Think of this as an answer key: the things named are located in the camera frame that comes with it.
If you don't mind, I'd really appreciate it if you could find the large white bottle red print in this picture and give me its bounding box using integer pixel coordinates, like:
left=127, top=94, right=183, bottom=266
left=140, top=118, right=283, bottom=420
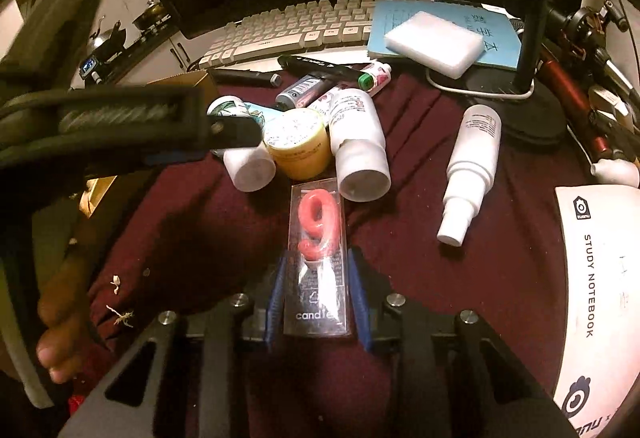
left=327, top=88, right=392, bottom=203

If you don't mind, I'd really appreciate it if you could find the long white tube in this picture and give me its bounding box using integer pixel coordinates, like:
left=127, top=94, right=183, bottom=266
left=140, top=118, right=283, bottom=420
left=436, top=104, right=503, bottom=248

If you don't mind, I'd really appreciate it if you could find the black marker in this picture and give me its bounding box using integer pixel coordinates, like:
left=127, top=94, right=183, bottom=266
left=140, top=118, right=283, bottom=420
left=277, top=54, right=372, bottom=80

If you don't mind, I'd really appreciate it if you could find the blue notebook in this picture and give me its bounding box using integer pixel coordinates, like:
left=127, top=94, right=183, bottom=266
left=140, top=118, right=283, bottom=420
left=366, top=0, right=524, bottom=72

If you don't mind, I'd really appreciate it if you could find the metal wok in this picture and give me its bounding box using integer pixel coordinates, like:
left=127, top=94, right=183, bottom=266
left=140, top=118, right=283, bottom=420
left=90, top=19, right=127, bottom=63

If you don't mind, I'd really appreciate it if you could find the white keyboard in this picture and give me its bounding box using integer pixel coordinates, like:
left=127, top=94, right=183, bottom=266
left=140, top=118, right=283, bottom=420
left=198, top=0, right=501, bottom=70

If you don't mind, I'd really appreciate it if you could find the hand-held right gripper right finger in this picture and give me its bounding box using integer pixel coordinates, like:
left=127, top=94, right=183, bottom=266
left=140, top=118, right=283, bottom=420
left=348, top=247, right=581, bottom=438

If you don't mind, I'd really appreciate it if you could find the person's left hand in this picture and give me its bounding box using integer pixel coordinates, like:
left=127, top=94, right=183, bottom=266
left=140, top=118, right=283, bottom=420
left=36, top=238, right=99, bottom=385

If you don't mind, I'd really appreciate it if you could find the white cable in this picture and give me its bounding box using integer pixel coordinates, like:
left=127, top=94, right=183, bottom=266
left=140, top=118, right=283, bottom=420
left=425, top=67, right=537, bottom=101

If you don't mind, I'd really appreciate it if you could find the white foam block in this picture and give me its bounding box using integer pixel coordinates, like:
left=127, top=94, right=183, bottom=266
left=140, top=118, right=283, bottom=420
left=383, top=11, right=487, bottom=80

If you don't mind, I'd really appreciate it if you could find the white bottle teal print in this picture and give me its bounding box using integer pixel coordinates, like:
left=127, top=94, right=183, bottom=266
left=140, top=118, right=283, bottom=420
left=207, top=97, right=277, bottom=193

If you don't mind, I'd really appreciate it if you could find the ring light with black stand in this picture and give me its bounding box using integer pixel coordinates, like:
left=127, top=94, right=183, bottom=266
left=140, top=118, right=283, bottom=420
left=469, top=0, right=568, bottom=151

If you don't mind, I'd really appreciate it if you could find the black pen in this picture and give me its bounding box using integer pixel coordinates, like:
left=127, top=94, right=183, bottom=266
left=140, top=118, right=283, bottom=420
left=209, top=68, right=283, bottom=90

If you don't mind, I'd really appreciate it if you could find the pink number candle clear pack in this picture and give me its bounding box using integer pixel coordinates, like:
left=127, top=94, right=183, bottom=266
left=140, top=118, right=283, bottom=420
left=283, top=178, right=352, bottom=338

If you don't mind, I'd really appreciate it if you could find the white pink printed bottle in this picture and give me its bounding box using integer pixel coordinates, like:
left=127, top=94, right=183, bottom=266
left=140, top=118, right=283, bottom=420
left=309, top=85, right=353, bottom=115

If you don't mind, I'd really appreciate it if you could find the dark cooking pot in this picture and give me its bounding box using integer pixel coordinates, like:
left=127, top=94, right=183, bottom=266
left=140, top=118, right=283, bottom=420
left=132, top=0, right=169, bottom=33

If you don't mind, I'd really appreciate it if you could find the cardboard box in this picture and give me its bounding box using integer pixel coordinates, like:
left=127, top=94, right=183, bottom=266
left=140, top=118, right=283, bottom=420
left=79, top=69, right=222, bottom=220

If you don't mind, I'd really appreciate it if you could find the white rounded object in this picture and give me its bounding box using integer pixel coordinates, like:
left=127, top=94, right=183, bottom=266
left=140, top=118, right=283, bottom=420
left=590, top=157, right=640, bottom=190

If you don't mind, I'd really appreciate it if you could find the maroon cloth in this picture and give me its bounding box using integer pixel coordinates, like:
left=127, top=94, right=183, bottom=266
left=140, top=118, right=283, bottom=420
left=86, top=68, right=598, bottom=438

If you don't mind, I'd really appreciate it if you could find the white study notebook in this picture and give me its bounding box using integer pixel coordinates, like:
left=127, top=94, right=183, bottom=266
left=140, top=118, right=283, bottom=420
left=553, top=185, right=640, bottom=438

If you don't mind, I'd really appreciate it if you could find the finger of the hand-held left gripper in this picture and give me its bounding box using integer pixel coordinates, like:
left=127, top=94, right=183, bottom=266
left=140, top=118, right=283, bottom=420
left=202, top=113, right=264, bottom=152

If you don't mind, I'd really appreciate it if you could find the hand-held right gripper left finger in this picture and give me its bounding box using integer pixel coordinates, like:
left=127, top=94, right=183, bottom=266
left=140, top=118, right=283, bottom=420
left=57, top=255, right=289, bottom=438

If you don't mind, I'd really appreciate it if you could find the small device blue light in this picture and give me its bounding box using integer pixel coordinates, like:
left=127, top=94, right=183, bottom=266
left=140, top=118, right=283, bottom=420
left=79, top=58, right=107, bottom=85

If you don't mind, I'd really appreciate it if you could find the silver tube black cap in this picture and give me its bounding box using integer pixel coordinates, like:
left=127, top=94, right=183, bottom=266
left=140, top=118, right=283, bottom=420
left=274, top=73, right=342, bottom=112

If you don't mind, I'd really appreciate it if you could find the yellow round jar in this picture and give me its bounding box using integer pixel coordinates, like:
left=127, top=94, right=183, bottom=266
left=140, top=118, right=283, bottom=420
left=263, top=108, right=334, bottom=182

